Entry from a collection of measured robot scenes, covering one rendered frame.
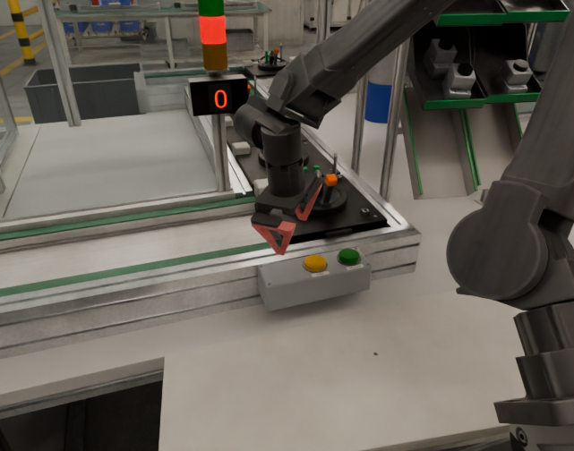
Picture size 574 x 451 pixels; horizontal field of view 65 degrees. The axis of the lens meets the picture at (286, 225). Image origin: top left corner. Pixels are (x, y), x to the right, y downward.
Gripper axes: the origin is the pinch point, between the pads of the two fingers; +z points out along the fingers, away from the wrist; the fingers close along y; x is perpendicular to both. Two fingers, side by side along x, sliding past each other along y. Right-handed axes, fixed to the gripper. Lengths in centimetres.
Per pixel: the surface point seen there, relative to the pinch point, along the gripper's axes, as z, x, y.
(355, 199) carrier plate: 13.8, 1.9, -31.2
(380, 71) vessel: 16, -15, -120
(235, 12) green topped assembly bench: 77, -270, -451
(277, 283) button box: 10.1, -2.5, 2.9
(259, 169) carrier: 13.5, -26.4, -37.2
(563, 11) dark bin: -22, 37, -55
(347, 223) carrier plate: 12.4, 3.3, -20.5
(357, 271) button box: 12.5, 9.5, -6.9
